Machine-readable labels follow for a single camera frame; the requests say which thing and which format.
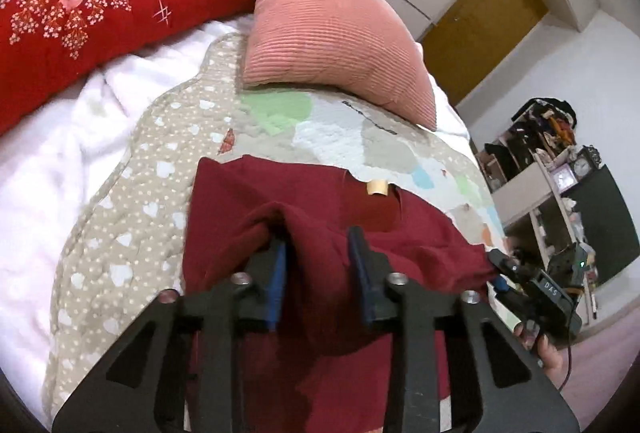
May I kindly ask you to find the heart pattern quilted bedspread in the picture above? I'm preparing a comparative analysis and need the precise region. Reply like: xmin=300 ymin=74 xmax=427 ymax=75
xmin=42 ymin=33 xmax=504 ymax=417

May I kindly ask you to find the pink corduroy pillow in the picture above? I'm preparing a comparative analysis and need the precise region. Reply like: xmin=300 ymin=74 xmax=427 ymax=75
xmin=243 ymin=0 xmax=437 ymax=130

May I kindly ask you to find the black cabinet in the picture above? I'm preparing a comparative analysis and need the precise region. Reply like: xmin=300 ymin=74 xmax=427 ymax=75
xmin=564 ymin=165 xmax=639 ymax=285

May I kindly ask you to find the right hand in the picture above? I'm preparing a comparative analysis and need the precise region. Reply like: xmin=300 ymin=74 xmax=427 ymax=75
xmin=513 ymin=323 xmax=563 ymax=380

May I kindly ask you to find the cluttered shelf rack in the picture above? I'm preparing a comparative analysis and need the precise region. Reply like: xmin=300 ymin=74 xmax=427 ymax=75
xmin=475 ymin=97 xmax=601 ymax=325

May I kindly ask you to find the black cable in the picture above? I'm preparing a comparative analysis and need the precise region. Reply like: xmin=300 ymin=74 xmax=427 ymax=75
xmin=555 ymin=292 xmax=591 ymax=394

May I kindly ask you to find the white bed sheet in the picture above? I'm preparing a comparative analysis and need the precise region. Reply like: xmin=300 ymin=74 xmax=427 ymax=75
xmin=1 ymin=16 xmax=475 ymax=424

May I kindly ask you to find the brown wooden door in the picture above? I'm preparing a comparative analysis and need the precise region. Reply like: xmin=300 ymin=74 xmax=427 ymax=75
xmin=422 ymin=0 xmax=548 ymax=106

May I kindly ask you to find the dark red sweater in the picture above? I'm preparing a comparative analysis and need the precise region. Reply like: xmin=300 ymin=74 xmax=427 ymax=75
xmin=182 ymin=156 xmax=492 ymax=432

